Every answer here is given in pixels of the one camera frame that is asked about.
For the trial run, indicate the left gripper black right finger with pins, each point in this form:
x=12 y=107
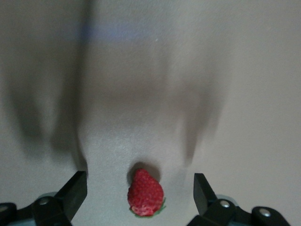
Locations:
x=204 y=197

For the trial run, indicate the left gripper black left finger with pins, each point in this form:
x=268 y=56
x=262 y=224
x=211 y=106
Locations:
x=73 y=195

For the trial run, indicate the red strawberry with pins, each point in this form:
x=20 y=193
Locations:
x=145 y=193

